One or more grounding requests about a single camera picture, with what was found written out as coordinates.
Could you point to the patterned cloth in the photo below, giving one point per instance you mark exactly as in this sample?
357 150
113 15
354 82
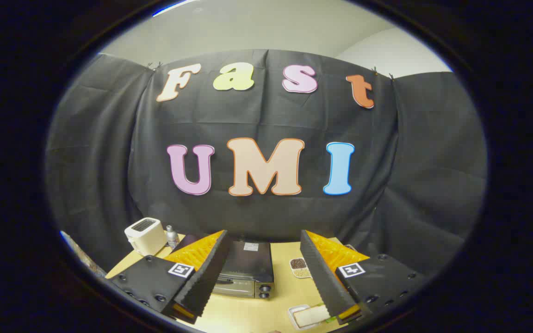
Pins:
81 256

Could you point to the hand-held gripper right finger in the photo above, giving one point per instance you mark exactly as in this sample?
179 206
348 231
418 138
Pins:
322 273

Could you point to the white pop-up toaster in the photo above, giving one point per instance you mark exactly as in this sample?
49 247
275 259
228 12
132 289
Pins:
145 236

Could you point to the white rectangular tray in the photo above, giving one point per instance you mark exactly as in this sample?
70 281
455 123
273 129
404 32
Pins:
292 311

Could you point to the black toaster oven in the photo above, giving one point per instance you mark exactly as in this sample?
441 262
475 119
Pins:
250 266

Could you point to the lettuce sandwich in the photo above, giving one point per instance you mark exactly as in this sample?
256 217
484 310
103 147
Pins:
310 316

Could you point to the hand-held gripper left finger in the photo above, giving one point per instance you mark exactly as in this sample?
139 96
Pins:
208 273

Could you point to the small clear bottle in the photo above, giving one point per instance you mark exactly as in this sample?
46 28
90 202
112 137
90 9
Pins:
172 237

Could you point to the white divided grain dish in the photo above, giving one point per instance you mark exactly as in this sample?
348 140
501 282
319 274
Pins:
299 268

